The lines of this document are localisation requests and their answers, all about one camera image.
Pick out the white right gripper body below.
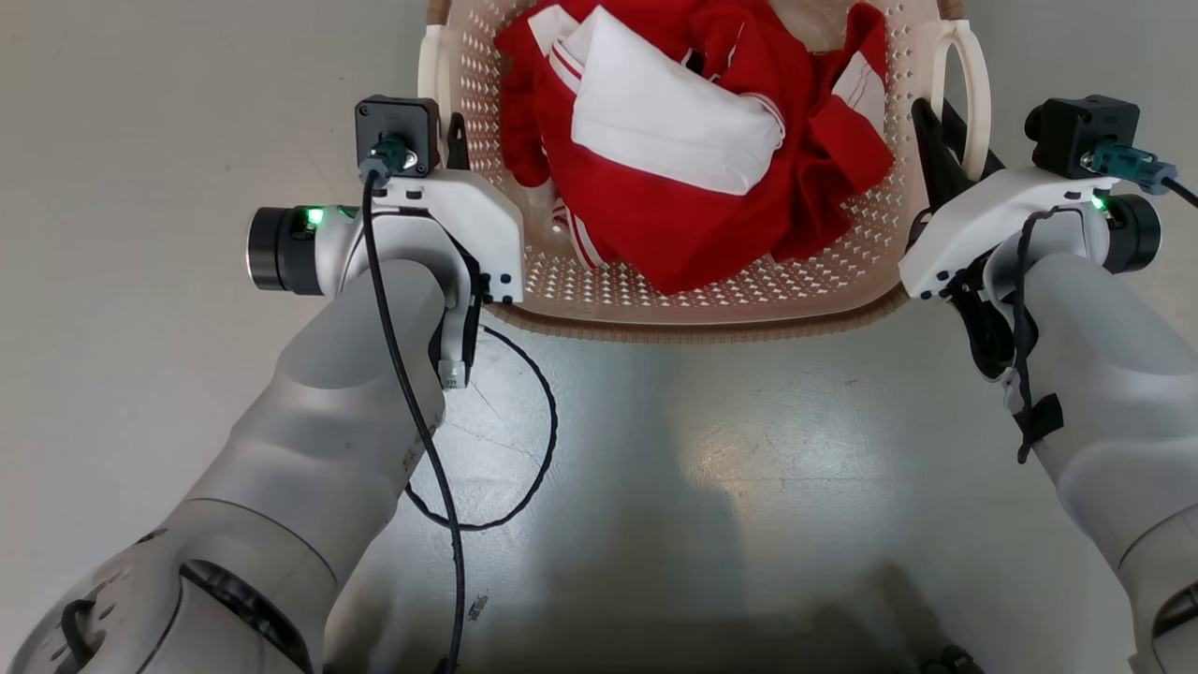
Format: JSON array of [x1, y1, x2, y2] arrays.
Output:
[[898, 167, 1120, 301]]

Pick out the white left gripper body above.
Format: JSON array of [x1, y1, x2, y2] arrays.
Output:
[[373, 171, 526, 306]]

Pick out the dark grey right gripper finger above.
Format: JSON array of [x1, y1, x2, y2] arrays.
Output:
[[910, 97, 957, 226], [939, 97, 986, 185]]

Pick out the beige plastic laundry basket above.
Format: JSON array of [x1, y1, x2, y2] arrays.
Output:
[[416, 0, 993, 344]]

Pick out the red garment with white stripes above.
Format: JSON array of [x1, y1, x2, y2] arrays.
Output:
[[493, 0, 896, 297]]

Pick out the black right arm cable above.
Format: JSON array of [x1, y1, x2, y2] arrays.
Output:
[[1007, 208, 1087, 465]]

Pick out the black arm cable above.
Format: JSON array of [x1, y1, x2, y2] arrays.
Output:
[[359, 140, 467, 674], [1007, 208, 1087, 465]]

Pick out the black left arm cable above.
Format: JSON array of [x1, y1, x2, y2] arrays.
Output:
[[359, 140, 467, 674]]

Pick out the thin black looped cable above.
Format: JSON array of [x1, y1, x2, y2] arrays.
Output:
[[406, 323, 560, 532]]

